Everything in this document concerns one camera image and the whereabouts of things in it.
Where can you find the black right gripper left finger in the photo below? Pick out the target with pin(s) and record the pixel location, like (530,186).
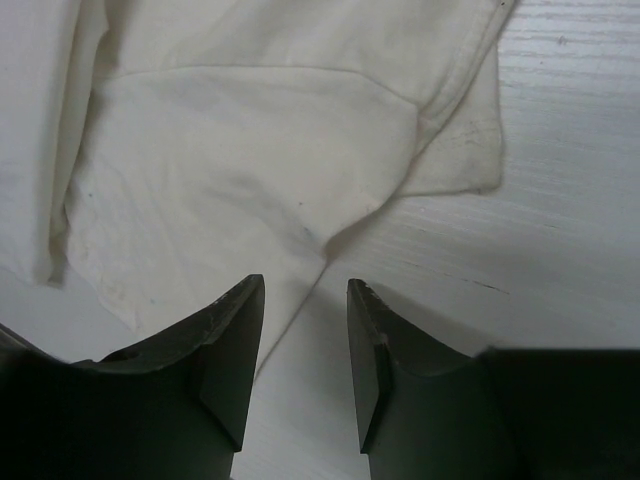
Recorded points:
(173,406)

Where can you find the white t shirt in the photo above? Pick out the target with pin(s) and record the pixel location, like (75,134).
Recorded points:
(166,149)

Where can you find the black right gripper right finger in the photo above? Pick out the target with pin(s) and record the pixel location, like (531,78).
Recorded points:
(427,411)

